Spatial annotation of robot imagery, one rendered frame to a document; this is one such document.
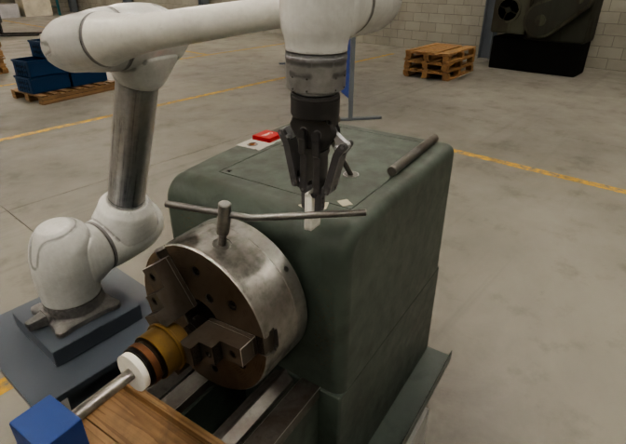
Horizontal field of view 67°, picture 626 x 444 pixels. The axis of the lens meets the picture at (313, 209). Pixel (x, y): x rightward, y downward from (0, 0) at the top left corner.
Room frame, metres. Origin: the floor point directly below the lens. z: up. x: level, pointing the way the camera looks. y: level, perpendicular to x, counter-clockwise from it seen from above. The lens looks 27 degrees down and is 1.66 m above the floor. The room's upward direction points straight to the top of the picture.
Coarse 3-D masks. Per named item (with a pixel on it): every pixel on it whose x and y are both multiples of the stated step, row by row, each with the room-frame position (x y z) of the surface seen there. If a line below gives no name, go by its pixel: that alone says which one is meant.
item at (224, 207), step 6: (222, 204) 0.69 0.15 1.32; (228, 204) 0.70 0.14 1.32; (222, 210) 0.69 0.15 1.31; (228, 210) 0.69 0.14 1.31; (222, 216) 0.69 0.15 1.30; (228, 216) 0.69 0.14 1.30; (222, 222) 0.69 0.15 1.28; (228, 222) 0.70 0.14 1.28; (222, 228) 0.69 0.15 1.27; (228, 228) 0.70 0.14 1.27; (222, 234) 0.69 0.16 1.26; (228, 234) 0.70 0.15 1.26; (222, 240) 0.70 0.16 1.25; (222, 246) 0.70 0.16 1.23
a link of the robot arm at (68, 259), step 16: (48, 224) 1.07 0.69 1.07; (64, 224) 1.07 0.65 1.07; (80, 224) 1.09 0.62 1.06; (32, 240) 1.03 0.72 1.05; (48, 240) 1.02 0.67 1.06; (64, 240) 1.03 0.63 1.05; (80, 240) 1.05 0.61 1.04; (96, 240) 1.09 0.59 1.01; (32, 256) 1.01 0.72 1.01; (48, 256) 1.00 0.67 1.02; (64, 256) 1.01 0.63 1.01; (80, 256) 1.03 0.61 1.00; (96, 256) 1.07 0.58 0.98; (112, 256) 1.11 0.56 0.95; (32, 272) 1.01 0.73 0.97; (48, 272) 0.99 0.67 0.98; (64, 272) 1.00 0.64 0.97; (80, 272) 1.02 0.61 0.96; (96, 272) 1.06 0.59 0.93; (48, 288) 0.99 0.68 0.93; (64, 288) 0.99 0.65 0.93; (80, 288) 1.01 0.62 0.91; (96, 288) 1.06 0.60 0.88; (48, 304) 0.99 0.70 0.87; (64, 304) 0.99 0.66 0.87; (80, 304) 1.01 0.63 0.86
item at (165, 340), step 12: (156, 324) 0.62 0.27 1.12; (144, 336) 0.60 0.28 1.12; (156, 336) 0.60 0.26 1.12; (168, 336) 0.60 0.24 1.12; (180, 336) 0.62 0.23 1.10; (132, 348) 0.58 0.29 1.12; (144, 348) 0.57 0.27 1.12; (156, 348) 0.58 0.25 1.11; (168, 348) 0.58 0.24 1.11; (180, 348) 0.59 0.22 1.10; (144, 360) 0.56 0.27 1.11; (156, 360) 0.56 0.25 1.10; (168, 360) 0.57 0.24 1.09; (180, 360) 0.59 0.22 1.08; (156, 372) 0.55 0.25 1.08; (168, 372) 0.57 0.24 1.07
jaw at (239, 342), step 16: (208, 320) 0.66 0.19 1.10; (192, 336) 0.62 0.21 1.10; (208, 336) 0.62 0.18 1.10; (224, 336) 0.62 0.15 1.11; (240, 336) 0.61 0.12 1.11; (256, 336) 0.61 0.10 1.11; (272, 336) 0.63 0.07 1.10; (192, 352) 0.59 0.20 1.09; (208, 352) 0.60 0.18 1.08; (224, 352) 0.60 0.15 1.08; (240, 352) 0.58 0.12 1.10; (256, 352) 0.61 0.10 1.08
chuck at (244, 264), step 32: (192, 256) 0.69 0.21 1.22; (224, 256) 0.68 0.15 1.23; (256, 256) 0.70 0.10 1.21; (192, 288) 0.69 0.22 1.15; (224, 288) 0.65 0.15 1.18; (256, 288) 0.65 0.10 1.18; (192, 320) 0.72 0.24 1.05; (224, 320) 0.65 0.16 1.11; (256, 320) 0.61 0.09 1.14; (288, 320) 0.66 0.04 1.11; (288, 352) 0.68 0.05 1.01; (224, 384) 0.66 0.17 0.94; (256, 384) 0.62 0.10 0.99
